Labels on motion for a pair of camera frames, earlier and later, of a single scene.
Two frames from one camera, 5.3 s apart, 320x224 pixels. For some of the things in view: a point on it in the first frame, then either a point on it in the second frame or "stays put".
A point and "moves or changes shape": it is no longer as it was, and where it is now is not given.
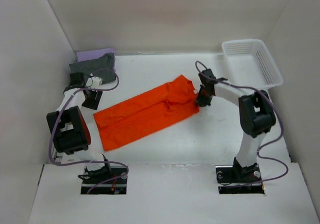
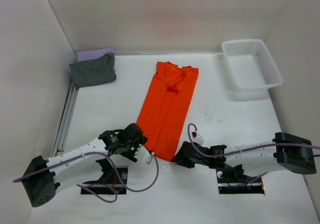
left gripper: x=93 y=104 -> x=132 y=155
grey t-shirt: x=103 y=67 stays put
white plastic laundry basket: x=251 y=64 stays put
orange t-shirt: x=146 y=114 moves or changes shape
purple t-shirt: x=88 y=55 stays put
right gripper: x=200 y=101 -> x=180 y=159
